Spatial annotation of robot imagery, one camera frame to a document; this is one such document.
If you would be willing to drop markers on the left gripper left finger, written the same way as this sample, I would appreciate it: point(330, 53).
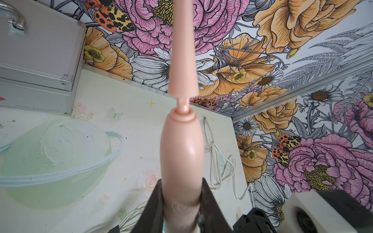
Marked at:
point(152, 218)

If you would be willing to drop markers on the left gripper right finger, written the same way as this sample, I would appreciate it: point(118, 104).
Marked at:
point(211, 219)

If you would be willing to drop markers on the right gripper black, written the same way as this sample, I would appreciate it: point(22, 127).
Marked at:
point(256, 221)

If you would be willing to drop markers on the pink electric toothbrush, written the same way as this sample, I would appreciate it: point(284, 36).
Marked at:
point(182, 146)

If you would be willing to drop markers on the silver metal first-aid case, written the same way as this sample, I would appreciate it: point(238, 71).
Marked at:
point(41, 57)

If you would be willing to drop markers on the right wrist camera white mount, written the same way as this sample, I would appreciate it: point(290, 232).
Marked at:
point(328, 211)

